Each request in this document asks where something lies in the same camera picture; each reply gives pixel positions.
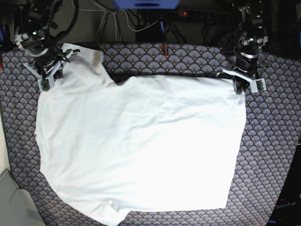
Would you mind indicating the black power adapter box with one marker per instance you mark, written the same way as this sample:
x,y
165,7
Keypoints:
x,y
152,34

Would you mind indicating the black case with logo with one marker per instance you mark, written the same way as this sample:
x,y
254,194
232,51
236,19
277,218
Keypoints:
x,y
287,211

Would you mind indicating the black power strip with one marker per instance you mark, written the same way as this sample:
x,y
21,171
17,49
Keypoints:
x,y
196,14

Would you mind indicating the red table clamp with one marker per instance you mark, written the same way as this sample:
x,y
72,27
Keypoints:
x,y
165,50

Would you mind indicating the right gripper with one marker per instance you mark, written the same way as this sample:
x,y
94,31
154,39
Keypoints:
x,y
47,65

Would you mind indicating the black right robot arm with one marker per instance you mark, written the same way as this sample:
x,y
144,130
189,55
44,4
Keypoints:
x,y
34,38

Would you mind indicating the blue box overhead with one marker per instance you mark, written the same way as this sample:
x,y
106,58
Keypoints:
x,y
146,4

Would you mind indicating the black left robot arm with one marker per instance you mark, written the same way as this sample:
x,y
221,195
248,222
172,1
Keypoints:
x,y
252,31

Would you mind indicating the white T-shirt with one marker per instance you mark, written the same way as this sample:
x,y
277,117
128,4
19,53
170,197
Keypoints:
x,y
152,143

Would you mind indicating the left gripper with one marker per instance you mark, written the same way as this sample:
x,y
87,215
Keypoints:
x,y
244,72

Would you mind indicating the patterned purple table cloth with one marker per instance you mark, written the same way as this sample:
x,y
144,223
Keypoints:
x,y
267,149

